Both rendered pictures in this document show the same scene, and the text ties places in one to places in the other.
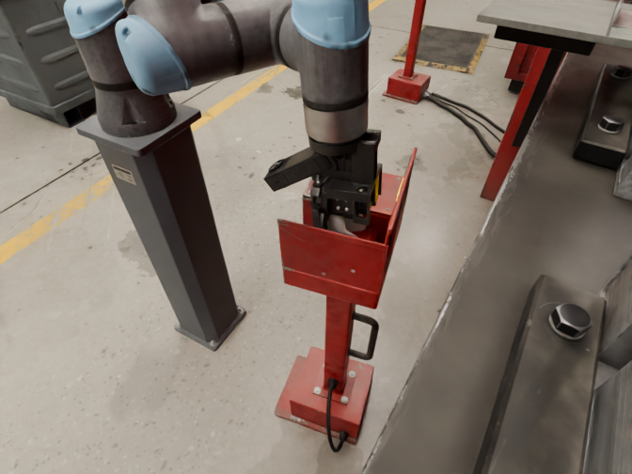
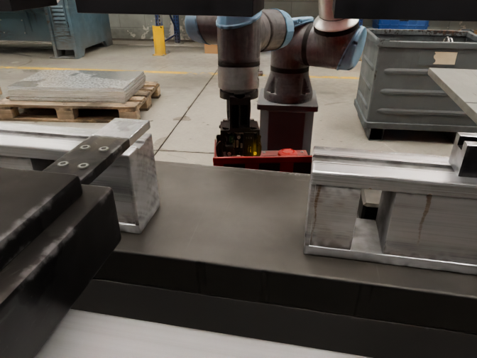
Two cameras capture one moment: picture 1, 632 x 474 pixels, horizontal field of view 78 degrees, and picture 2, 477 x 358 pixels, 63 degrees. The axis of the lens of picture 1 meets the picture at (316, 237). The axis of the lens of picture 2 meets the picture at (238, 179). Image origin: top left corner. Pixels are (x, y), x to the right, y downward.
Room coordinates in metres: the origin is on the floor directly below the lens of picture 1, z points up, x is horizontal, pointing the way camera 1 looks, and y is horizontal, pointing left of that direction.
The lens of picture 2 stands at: (0.16, -0.68, 1.13)
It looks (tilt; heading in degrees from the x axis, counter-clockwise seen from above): 29 degrees down; 68
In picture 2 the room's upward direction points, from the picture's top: straight up
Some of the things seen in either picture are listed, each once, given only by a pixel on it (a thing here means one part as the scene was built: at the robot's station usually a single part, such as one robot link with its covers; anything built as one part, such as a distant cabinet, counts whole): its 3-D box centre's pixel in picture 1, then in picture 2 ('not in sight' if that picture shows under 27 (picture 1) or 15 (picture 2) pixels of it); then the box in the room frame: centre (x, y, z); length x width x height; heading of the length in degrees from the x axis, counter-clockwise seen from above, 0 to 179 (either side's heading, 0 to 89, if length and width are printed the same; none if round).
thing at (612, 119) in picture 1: (611, 123); not in sight; (0.48, -0.40, 0.91); 0.03 x 0.03 x 0.02
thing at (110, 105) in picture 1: (131, 95); (288, 80); (0.74, 0.37, 0.82); 0.15 x 0.15 x 0.10
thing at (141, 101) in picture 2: not in sight; (84, 99); (0.13, 3.04, 0.07); 1.20 x 0.81 x 0.14; 155
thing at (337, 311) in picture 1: (339, 332); not in sight; (0.47, -0.05, 0.39); 0.05 x 0.05 x 0.54; 71
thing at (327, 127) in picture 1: (337, 114); (240, 78); (0.43, -0.02, 0.95); 0.08 x 0.08 x 0.05
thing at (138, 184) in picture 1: (184, 244); (281, 202); (0.74, 0.37, 0.39); 0.18 x 0.18 x 0.77; 61
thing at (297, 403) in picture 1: (324, 388); not in sight; (0.48, -0.02, 0.06); 0.25 x 0.20 x 0.12; 71
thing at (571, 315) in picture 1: (570, 320); not in sight; (0.17, -0.20, 0.91); 0.03 x 0.03 x 0.02
